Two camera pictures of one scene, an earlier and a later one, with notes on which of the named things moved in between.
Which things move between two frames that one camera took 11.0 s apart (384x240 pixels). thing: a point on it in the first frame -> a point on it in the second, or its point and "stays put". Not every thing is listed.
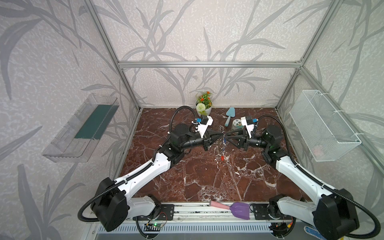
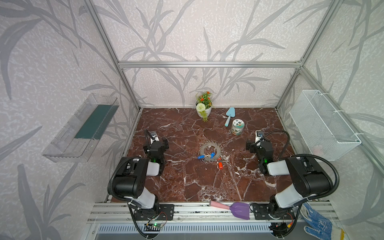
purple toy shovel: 238,210 stays put
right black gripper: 245,142 -> 256,146
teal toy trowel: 231,112 stays put
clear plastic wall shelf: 78,139 stays put
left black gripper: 206,142 -> 155,144
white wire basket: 325,134 stays put
